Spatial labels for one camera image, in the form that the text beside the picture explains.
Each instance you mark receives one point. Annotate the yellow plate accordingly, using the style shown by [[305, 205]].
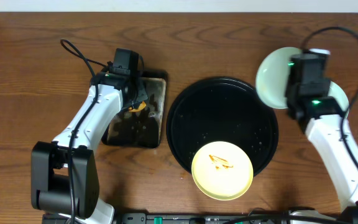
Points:
[[222, 170]]

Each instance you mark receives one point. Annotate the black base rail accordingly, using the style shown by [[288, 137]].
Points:
[[142, 218]]

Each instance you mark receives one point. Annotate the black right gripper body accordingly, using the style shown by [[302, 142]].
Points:
[[290, 93]]

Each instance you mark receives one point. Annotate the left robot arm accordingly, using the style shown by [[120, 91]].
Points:
[[64, 178]]

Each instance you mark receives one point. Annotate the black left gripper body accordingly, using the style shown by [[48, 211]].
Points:
[[137, 94]]

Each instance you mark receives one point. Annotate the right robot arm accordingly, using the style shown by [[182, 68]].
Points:
[[324, 123]]

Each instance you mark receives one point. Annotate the light blue plate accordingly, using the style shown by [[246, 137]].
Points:
[[272, 76], [342, 102]]

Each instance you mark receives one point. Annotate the black round tray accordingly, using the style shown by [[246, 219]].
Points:
[[221, 109]]

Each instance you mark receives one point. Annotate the orange green sponge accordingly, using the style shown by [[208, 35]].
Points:
[[137, 107]]

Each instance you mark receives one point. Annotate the black rectangular soapy tray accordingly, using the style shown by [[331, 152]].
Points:
[[142, 128]]

